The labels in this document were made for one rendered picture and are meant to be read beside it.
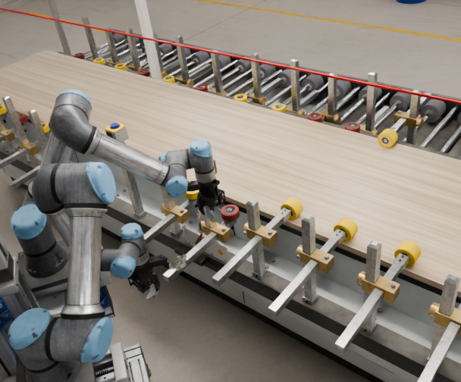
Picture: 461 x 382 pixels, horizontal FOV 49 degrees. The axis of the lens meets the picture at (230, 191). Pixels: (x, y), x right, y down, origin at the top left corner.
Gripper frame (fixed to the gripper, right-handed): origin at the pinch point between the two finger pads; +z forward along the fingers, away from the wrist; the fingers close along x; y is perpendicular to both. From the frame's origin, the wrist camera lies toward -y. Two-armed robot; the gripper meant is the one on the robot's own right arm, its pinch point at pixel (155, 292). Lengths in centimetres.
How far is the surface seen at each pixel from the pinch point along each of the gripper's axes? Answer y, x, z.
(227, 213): -45.9, 0.2, -7.9
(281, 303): -14, 51, -13
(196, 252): -23.5, 1.2, -3.2
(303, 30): -455, -224, 81
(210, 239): -33.0, 0.9, -3.3
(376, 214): -78, 54, -7
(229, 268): -17.0, 25.8, -13.2
